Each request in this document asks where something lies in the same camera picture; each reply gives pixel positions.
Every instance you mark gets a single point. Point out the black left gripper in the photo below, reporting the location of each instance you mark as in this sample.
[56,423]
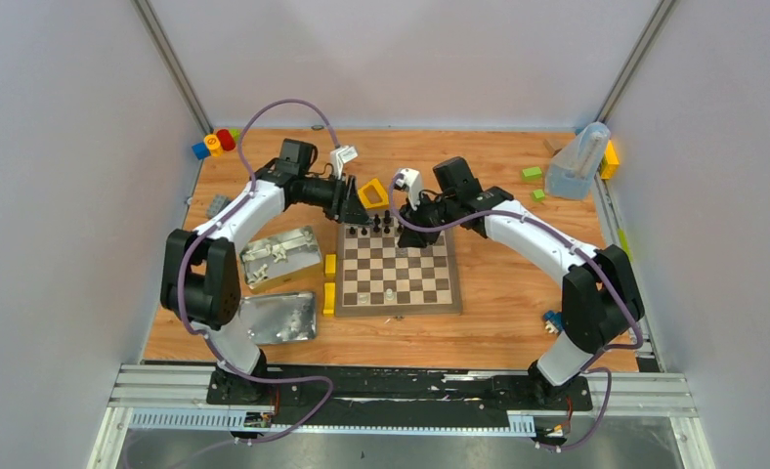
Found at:
[347,199]

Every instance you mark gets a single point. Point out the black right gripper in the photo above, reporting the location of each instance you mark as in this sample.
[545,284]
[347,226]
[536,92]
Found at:
[418,239]

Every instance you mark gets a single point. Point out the yellow triangle frame block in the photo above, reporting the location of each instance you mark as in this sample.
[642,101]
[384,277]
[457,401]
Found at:
[373,195]

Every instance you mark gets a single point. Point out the wooden chess board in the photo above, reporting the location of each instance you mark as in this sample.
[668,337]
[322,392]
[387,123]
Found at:
[426,279]

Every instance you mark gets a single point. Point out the small yellow rectangular block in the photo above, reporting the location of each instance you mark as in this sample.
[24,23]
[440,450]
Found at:
[330,265]

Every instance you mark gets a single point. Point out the yellow arch block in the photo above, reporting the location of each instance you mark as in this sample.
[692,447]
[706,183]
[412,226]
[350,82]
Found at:
[329,299]

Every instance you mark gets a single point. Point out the gold tin with white pieces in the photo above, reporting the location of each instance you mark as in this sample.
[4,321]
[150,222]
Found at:
[272,261]

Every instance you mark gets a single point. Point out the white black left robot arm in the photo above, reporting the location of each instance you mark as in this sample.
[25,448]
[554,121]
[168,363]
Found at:
[200,278]

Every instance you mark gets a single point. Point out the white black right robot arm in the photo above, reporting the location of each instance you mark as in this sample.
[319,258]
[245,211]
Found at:
[600,299]

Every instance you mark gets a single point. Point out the black chess pieces row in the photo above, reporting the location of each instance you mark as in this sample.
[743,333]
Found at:
[382,224]

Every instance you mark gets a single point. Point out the silver tin lid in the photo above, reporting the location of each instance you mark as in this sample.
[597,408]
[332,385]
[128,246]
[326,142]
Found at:
[279,318]

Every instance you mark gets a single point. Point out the gray lego brick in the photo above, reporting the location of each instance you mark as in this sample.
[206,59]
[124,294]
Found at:
[218,203]

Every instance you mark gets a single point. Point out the green rectangular block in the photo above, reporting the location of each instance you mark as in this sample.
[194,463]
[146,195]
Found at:
[530,174]

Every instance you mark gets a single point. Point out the red cylinder block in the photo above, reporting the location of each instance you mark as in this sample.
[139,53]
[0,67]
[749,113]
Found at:
[226,139]

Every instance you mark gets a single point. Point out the yellow cylinder block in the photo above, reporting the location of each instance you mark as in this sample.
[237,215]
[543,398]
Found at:
[213,145]

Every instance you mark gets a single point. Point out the blue cube block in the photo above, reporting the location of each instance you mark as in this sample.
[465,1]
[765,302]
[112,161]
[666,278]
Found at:
[201,151]

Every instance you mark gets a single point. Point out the yellow blue toy car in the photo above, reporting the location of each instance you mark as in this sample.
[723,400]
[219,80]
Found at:
[553,322]

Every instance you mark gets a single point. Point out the clear blue plastic container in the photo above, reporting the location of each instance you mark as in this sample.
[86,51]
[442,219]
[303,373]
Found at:
[571,170]

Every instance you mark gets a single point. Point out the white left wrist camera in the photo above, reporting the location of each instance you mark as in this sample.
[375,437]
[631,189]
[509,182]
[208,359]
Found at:
[339,158]

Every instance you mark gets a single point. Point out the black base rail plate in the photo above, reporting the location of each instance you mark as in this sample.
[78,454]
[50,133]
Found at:
[393,397]

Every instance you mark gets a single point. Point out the yellow block at right wall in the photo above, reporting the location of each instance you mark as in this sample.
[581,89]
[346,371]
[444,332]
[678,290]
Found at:
[610,163]

